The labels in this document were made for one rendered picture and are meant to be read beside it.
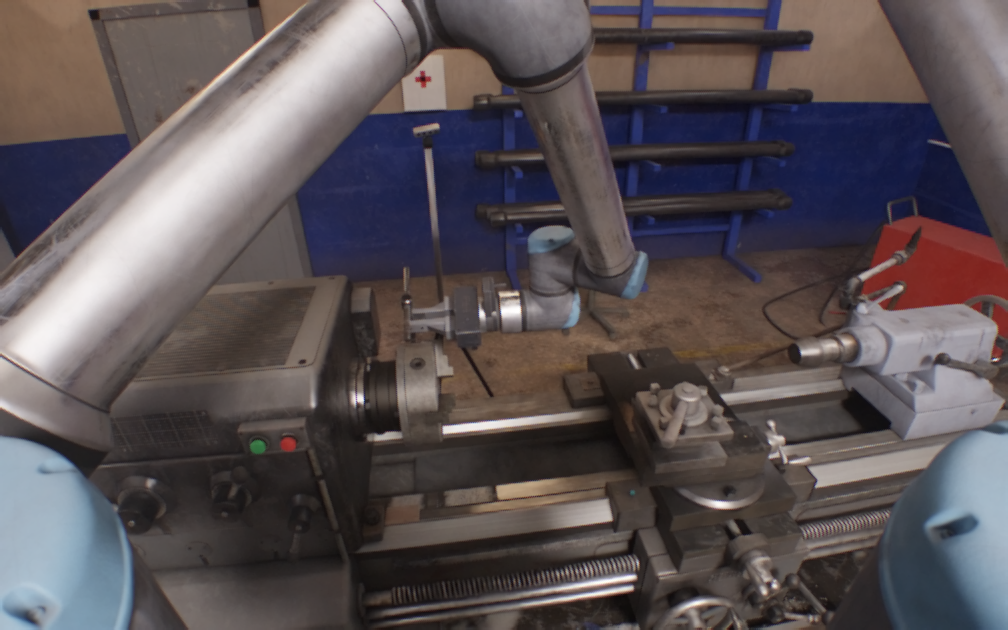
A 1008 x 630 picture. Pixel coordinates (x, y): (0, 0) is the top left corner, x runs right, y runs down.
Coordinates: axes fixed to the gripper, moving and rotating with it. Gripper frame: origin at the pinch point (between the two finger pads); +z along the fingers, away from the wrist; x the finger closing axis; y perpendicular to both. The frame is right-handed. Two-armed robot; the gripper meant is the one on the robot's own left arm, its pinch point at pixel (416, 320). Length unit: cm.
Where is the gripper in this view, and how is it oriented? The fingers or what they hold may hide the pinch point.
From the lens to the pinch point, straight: 109.1
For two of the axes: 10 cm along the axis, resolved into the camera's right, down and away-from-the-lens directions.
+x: -1.0, -7.5, 6.5
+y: 0.2, 6.5, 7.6
